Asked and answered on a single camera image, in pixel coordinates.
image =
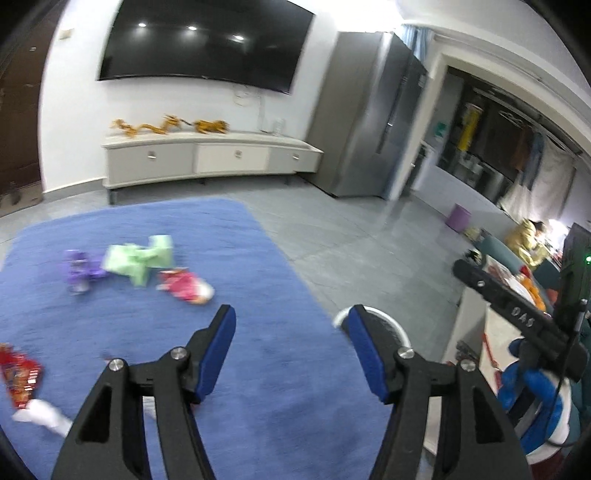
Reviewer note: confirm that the teal wall holder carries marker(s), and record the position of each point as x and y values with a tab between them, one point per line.
440	130

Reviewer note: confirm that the red white snack wrapper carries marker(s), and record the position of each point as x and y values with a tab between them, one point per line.
184	286

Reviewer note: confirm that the blue white plastic wrapper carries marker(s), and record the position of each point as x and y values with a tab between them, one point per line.
531	387

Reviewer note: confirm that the denim hanging garment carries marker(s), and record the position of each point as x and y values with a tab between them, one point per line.
535	157

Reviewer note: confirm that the light green paper wrapper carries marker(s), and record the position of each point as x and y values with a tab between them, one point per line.
134	258

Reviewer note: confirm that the black wall television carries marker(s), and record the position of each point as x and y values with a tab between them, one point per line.
203	41

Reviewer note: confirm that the teal chair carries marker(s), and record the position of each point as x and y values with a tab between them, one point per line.
503	254

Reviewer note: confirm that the brown wooden door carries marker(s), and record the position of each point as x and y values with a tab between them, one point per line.
23	115

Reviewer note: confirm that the long golden dragon ornament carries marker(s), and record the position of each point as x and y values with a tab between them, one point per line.
147	128

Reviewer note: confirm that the dark item on floor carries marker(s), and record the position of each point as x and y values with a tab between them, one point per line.
473	257

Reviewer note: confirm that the white table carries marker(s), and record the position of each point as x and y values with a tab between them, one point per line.
466	350

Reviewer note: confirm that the white plastic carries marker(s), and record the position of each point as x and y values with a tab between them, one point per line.
44	415

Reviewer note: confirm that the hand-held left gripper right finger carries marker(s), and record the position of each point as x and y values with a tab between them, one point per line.
367	355

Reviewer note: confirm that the red yellow printed wrapper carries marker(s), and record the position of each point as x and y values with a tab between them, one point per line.
18	376

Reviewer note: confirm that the grey double-door refrigerator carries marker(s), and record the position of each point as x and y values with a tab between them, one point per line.
364	120

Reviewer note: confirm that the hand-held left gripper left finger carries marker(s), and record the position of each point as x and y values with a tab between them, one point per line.
214	355

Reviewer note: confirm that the white trash bin black liner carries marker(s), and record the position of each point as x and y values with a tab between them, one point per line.
392	323

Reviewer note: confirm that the orange fruit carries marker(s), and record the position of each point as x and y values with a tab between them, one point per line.
531	288
538	302

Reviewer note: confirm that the wall light switch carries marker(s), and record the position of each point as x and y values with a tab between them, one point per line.
67	33

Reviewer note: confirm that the short golden dragon ornament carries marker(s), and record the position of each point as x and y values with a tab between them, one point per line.
210	127

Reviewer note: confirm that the purple candy wrapper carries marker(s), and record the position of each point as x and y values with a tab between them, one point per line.
81	270

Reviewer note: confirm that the white hanging sheet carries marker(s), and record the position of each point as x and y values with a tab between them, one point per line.
545	189

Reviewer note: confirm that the yellow hanging garment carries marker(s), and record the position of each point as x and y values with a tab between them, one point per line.
470	129

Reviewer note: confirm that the blue curtain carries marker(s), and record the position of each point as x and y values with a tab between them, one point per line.
415	41

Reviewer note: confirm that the blue plush blanket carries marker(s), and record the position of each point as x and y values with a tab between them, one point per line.
286	369

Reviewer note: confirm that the grey white television cabinet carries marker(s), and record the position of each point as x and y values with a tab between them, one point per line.
231	157

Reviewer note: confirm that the white plastic basket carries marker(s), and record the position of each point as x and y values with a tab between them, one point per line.
503	281

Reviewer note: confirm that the yellow cloth on floor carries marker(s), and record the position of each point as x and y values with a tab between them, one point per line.
473	233

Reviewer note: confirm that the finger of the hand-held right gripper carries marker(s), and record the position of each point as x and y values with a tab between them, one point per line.
517	314

